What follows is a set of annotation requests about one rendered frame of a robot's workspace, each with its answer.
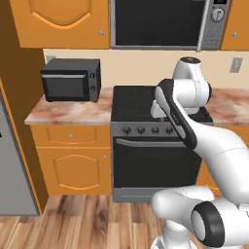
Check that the brown tall side panel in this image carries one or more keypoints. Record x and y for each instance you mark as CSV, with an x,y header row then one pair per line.
x,y
19,64

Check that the black silver stove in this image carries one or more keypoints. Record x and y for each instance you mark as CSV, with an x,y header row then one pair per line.
x,y
133,100

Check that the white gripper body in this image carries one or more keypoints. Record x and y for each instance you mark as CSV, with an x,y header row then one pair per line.
x,y
158,111

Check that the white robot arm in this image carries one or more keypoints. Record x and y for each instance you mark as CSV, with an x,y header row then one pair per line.
x,y
223,155

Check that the black stove knob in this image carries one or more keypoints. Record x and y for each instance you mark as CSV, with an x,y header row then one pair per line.
x,y
155,130
126,130
169,130
140,130

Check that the orange base cupboard door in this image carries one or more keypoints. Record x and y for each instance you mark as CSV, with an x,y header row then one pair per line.
x,y
74,171

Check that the orange drawer front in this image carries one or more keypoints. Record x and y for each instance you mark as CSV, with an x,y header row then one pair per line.
x,y
58,136

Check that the grey wall outlet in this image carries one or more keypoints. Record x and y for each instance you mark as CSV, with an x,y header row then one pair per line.
x,y
236,64

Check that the grey fridge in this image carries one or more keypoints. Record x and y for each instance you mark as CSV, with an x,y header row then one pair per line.
x,y
13,168

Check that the orange wall cupboard door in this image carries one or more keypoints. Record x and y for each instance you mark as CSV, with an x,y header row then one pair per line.
x,y
61,26
238,19

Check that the silver black microwave oven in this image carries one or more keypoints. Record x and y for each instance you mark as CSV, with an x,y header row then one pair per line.
x,y
214,35

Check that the black microwave door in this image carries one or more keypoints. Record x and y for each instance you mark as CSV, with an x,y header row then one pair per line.
x,y
159,22

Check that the black toaster oven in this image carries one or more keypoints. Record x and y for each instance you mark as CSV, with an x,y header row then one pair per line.
x,y
69,81

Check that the black oven door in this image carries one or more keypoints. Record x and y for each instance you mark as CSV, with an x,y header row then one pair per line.
x,y
149,165

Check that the silver drawer knob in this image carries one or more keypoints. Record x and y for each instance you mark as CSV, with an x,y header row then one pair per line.
x,y
70,136

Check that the silver microwave knob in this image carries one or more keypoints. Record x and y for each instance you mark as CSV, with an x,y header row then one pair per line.
x,y
218,14

